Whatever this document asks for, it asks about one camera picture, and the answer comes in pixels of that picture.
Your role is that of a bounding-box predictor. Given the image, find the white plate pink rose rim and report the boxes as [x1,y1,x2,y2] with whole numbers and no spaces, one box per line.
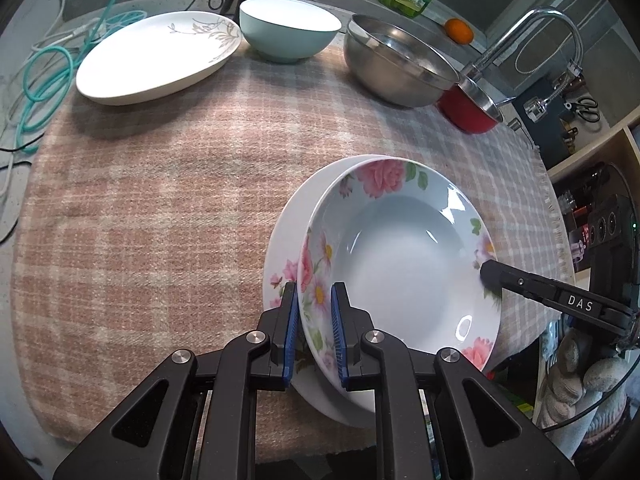
[297,156,501,412]

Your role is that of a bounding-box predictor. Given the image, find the white plate pink peony flowers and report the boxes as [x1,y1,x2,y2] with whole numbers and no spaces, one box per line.
[262,155,406,428]

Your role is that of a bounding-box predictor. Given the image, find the white plate beige leaf pattern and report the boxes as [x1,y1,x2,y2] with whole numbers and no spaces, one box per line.
[76,11,242,106]

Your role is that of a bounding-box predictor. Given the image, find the black DAS gripper arm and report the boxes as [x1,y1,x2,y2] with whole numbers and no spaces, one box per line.
[480,260,639,349]

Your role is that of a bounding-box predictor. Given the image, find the chrome kitchen faucet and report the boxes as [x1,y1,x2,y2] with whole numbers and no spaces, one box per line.
[460,6,586,122]

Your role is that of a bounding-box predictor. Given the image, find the pink plaid table cloth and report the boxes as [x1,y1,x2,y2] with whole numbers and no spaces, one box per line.
[11,46,574,444]

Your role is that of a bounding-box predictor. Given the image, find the black power strip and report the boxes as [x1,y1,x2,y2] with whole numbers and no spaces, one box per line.
[588,194,636,271]

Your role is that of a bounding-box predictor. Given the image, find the red bowl steel rim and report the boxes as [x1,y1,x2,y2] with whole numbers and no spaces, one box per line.
[437,75,503,134]

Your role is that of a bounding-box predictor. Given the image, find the black scissors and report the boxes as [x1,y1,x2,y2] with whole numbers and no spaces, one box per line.
[573,96,600,124]

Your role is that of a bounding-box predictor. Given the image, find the stainless steel mixing bowl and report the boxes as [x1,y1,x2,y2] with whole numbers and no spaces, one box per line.
[344,14,459,108]

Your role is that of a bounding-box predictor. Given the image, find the small orange fruit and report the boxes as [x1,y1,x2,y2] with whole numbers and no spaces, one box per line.
[444,18,474,44]

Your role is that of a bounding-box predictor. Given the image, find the light teal ceramic bowl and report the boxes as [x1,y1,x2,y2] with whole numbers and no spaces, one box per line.
[239,0,342,64]

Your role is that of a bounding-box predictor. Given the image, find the teal round power strip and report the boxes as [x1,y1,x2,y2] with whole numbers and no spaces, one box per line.
[101,9,148,32]

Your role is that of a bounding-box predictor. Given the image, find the teal power cable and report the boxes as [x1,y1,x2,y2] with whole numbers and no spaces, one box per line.
[12,0,139,156]

